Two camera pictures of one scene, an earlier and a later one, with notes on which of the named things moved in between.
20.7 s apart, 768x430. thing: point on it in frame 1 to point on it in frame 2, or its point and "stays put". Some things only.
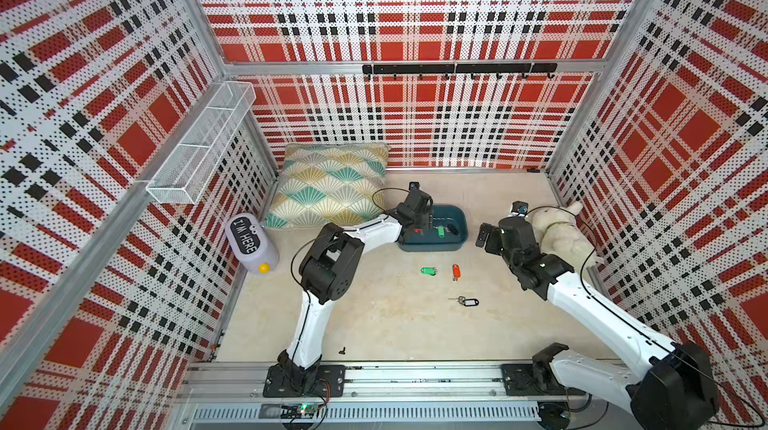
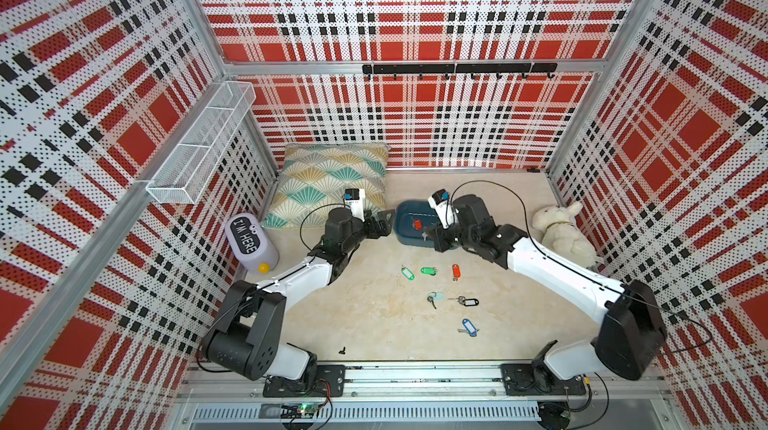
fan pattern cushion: (329, 183) stays put
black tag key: (466, 301) stays put
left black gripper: (426, 218) to (384, 228)
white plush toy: (559, 235) stays put
